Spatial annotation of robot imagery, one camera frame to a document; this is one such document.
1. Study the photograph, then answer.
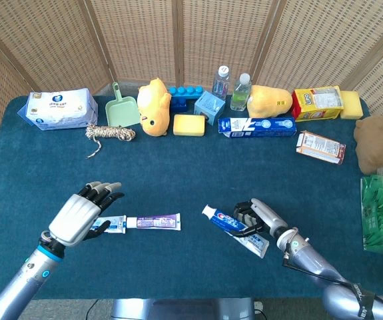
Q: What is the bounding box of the blue toothpaste carton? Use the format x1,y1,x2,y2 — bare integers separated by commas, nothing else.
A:
217,117,298,139

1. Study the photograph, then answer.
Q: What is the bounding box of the black floor cable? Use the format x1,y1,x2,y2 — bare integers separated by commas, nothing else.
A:
85,299,101,320

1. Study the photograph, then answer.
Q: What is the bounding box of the yellow red snack box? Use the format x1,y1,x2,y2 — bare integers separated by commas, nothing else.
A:
292,85,344,121

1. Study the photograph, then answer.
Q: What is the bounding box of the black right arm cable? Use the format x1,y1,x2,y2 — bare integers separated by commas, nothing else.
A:
282,255,383,317

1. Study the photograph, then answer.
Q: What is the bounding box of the yellow plush toy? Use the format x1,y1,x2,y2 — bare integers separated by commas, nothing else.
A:
246,85,294,119

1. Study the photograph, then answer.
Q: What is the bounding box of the coiled beige rope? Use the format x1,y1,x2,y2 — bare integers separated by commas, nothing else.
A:
85,123,137,159

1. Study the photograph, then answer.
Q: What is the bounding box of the white blue tissue pack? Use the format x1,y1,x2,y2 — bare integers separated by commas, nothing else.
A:
17,87,99,131

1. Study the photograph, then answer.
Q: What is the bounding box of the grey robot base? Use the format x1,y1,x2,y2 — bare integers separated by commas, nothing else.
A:
111,297,256,320

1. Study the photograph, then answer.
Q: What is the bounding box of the blue building block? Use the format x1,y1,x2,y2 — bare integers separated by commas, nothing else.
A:
168,85,204,113

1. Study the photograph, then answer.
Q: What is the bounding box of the bottle with green liquid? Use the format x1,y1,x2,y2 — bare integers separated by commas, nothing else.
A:
230,73,252,111

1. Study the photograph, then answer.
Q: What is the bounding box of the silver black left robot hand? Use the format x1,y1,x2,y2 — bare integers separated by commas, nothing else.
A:
48,181,125,247

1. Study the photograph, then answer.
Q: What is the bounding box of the purple toothpaste tube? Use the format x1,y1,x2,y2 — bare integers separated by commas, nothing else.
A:
126,213,182,231

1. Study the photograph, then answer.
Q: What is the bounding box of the blue white toothpaste tube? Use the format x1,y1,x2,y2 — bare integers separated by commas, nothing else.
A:
91,215,128,234

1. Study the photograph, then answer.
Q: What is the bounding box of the orange white carton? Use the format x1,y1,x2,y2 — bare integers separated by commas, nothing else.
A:
296,130,347,165

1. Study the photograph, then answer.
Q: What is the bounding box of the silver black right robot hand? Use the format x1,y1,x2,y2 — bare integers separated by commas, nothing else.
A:
232,198,290,238

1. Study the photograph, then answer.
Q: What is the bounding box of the light blue small box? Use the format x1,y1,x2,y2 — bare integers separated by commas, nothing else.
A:
194,90,226,126

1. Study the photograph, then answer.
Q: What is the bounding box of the yellow duck plush with face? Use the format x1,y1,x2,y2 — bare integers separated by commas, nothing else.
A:
137,77,173,137

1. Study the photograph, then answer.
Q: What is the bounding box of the teal table cloth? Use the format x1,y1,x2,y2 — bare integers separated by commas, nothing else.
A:
0,95,383,300

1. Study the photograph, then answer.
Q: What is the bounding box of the brown plush toy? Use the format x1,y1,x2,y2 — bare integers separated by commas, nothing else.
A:
353,115,383,175

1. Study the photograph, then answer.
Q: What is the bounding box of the clear water bottle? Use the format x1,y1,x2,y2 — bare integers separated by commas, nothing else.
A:
211,65,230,101

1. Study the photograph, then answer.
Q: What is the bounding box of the green plastic dustpan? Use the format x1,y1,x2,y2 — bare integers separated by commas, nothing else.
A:
105,81,141,128

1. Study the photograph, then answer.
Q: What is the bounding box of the blue red-logo toothpaste tube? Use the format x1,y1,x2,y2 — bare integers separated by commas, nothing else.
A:
201,204,270,259

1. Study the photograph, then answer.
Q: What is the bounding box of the yellow sponge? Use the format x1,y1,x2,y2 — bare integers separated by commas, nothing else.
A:
339,90,364,120
173,114,206,137

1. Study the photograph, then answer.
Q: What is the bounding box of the woven rattan folding screen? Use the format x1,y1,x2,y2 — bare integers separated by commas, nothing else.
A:
0,0,383,154

